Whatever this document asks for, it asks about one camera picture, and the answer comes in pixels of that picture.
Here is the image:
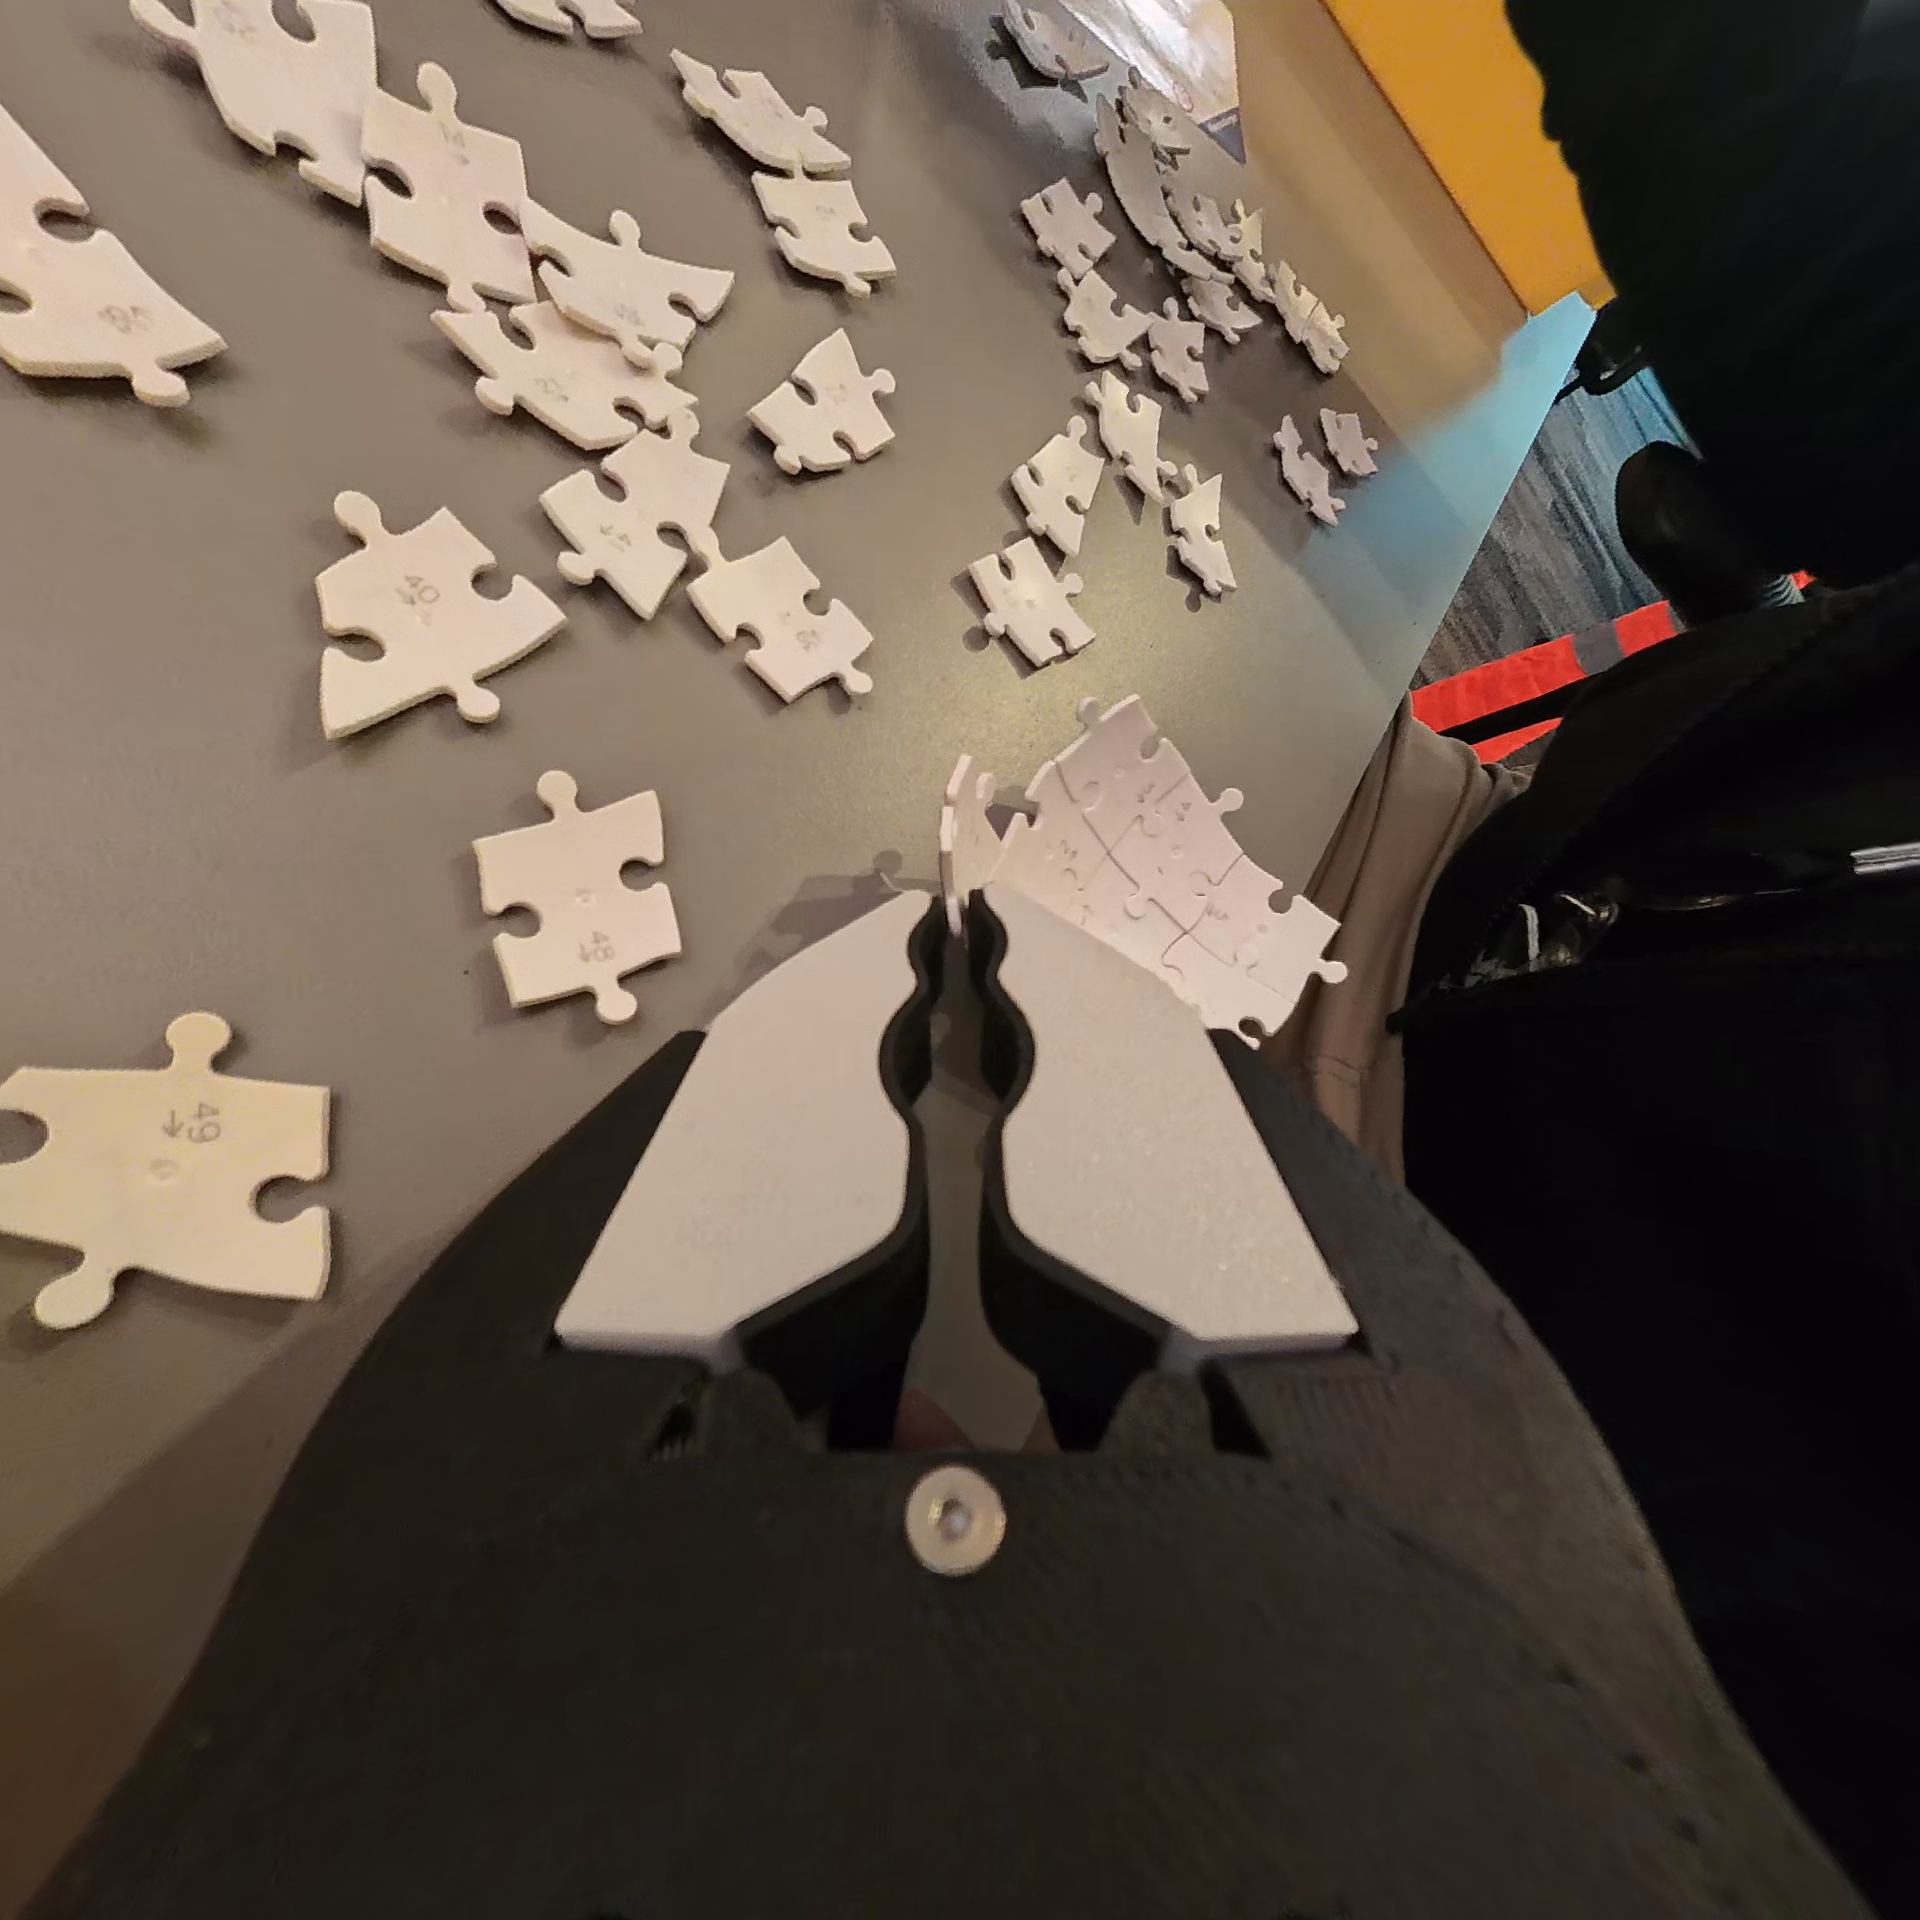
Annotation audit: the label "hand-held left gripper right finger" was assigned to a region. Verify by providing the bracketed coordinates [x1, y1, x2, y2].
[975, 885, 1360, 1452]

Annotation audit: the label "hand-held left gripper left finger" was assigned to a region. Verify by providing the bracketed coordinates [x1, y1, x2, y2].
[554, 888, 951, 1451]

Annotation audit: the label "white puzzle pieces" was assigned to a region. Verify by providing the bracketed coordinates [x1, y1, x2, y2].
[0, 0, 1382, 1333]

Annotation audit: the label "joined puzzle ball section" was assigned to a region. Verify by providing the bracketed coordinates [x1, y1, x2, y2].
[936, 692, 1351, 1047]

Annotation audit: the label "small joined puzzle strip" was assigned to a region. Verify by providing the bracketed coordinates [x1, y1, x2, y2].
[1093, 90, 1249, 288]

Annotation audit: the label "orange fabric item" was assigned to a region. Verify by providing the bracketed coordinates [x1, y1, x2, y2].
[1411, 570, 1818, 752]

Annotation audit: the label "yellow plastic bin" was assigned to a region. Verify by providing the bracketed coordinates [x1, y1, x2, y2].
[1321, 0, 1623, 320]

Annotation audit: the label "printed instruction sheet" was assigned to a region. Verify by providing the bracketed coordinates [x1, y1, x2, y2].
[1035, 0, 1250, 168]

